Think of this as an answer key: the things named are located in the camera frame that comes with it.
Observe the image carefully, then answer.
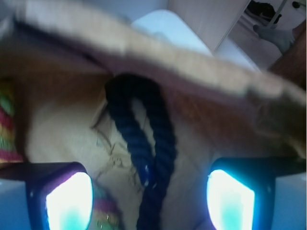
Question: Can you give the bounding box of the brown paper bag bin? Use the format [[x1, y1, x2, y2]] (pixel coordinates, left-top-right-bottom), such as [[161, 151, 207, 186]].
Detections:
[[0, 0, 307, 230]]

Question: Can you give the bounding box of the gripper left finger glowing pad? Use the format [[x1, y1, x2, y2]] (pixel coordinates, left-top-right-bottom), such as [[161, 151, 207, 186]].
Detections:
[[28, 162, 94, 230]]

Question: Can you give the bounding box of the person's socked foot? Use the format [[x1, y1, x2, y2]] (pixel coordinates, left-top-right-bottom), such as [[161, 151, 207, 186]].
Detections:
[[253, 25, 295, 54]]

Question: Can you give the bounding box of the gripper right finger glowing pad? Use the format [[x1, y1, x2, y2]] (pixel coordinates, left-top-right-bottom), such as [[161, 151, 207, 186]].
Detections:
[[206, 158, 275, 230]]

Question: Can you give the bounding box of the red yellow green rope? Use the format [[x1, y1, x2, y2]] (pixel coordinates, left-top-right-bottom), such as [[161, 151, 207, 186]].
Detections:
[[0, 79, 123, 230]]

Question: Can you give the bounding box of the dark blue rope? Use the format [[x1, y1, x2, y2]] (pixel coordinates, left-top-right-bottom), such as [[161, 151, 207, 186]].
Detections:
[[105, 73, 177, 230]]

